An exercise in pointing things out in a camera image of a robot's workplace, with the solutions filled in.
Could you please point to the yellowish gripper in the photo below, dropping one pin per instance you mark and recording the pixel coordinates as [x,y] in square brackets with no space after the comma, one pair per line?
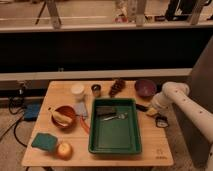
[151,112]

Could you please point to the black dish brush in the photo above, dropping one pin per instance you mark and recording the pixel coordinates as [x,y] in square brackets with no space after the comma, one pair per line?
[161,121]

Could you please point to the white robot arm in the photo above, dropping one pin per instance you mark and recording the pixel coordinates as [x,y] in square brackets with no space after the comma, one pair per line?
[177,93]

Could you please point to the green plastic tray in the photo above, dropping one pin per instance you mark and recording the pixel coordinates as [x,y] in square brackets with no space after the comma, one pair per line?
[116,136]

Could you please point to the dark sponge in tray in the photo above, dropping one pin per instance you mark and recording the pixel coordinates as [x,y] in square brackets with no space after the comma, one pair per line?
[105,110]

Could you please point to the purple bowl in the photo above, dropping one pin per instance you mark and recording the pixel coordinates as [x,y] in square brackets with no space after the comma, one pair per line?
[145,88]

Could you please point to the silver fork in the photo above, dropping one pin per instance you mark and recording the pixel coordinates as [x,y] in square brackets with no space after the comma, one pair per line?
[120,116]

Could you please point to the bunch of dark grapes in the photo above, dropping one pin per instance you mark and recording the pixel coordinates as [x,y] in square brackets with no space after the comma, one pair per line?
[117,87]

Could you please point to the small dark metal cup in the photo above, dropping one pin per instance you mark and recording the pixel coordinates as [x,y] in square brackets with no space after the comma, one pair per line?
[96,90]

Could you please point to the wooden table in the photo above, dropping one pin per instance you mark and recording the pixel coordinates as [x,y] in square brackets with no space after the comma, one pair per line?
[76,129]

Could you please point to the white cup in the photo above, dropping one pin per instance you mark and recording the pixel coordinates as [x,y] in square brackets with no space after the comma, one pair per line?
[77,91]

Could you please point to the orange bowl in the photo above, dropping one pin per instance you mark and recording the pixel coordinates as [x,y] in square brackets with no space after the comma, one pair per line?
[67,111]

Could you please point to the banana in bowl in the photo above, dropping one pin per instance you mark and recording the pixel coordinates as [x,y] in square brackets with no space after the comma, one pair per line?
[61,118]

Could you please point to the apple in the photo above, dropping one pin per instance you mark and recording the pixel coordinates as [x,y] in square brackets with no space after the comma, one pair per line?
[64,151]

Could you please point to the teal sponge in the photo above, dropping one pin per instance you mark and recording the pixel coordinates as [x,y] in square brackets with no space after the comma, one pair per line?
[45,141]

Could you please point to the blue box on floor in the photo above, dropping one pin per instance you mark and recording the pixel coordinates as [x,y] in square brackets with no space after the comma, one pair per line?
[31,112]

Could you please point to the red handled utensil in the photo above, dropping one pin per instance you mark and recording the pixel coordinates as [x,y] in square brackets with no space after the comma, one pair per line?
[84,125]

